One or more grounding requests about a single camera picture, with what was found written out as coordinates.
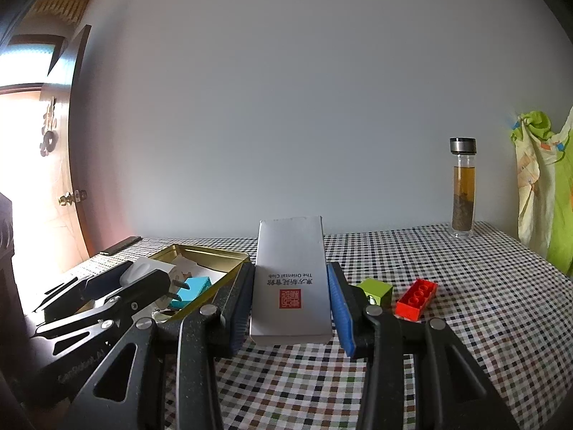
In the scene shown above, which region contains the green printed cloth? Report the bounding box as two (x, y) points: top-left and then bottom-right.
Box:
(510, 105), (573, 278)

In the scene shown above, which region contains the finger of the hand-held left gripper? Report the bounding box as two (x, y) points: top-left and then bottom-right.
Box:
(32, 263), (133, 312)
(33, 269), (171, 345)

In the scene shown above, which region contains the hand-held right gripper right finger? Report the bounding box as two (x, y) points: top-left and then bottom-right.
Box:
(327, 262), (522, 430)

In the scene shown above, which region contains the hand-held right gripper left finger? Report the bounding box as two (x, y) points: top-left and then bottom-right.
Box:
(67, 262), (256, 430)

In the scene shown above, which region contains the checkered tablecloth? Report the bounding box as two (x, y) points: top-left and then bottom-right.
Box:
(58, 221), (573, 430)

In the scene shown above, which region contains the gold tin box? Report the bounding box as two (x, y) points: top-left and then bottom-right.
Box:
(148, 244), (251, 323)

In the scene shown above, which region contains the white power adapter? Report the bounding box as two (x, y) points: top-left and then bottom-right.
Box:
(120, 257), (185, 303)

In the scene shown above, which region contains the green toy block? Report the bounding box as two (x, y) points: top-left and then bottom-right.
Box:
(356, 278), (395, 309)

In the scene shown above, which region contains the brown wooden door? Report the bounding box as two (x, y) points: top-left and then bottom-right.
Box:
(45, 24), (92, 261)

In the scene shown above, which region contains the teal small box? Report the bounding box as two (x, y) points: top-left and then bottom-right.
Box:
(168, 276), (212, 311)

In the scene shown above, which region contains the white paper liner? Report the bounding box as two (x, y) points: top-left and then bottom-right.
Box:
(168, 255), (229, 285)

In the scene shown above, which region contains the white box with red label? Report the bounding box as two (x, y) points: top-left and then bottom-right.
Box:
(249, 216), (334, 347)

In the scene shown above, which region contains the hanging wall ornament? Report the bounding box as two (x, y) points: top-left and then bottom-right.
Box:
(39, 97), (59, 157)

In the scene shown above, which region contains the brass door handle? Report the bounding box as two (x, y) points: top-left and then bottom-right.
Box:
(58, 190), (88, 207)

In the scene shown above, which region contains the yellow fringed curtain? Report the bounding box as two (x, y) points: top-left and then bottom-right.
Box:
(33, 0), (88, 21)

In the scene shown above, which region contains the red toy block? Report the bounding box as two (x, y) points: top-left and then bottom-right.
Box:
(395, 278), (438, 322)

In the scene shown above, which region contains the glass tea bottle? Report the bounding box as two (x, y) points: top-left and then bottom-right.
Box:
(449, 137), (478, 239)

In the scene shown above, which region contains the dark wooden furniture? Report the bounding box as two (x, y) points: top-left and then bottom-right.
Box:
(0, 192), (28, 368)

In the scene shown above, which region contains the black flat slab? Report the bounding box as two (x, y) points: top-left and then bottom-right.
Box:
(99, 236), (143, 257)

